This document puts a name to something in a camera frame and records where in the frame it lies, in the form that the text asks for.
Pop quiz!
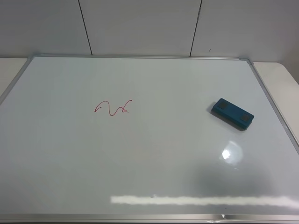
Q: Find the blue magnetic board eraser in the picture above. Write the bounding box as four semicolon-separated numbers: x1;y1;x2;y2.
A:
206;98;255;131

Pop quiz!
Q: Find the red marker scribble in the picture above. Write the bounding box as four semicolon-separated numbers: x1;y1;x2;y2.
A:
94;99;133;117

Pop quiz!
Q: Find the white whiteboard with aluminium frame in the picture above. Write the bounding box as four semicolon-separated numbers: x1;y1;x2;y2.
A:
0;55;299;224

